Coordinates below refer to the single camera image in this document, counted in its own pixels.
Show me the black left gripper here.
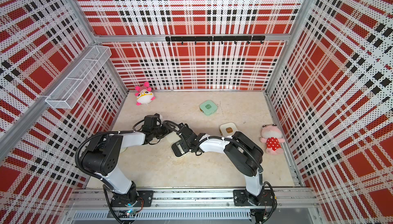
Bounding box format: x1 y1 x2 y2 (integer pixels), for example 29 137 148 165
151 122 176 139

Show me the cream manicure case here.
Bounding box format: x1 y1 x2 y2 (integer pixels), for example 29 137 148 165
219 122 238 137
165 131 190 157

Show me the mint green manicure case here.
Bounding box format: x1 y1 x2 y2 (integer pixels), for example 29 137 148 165
199 100 218 116

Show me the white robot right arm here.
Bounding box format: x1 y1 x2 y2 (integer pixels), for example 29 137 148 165
162 120 277 210

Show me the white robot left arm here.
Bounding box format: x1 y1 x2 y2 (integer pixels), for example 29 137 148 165
75 113 169 207

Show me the pink white owl plush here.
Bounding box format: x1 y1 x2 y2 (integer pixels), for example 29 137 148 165
135 82 156 106

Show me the pink frog plush red dress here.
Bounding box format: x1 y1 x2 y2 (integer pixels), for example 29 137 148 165
260 124 285 155

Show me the white wire mesh shelf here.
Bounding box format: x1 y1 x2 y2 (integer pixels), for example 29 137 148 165
46 45 111 109

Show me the black wall hook rail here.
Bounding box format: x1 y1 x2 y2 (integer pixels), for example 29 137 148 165
165 35 266 44

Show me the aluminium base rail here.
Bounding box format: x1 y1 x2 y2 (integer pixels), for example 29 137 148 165
65 188 320 222

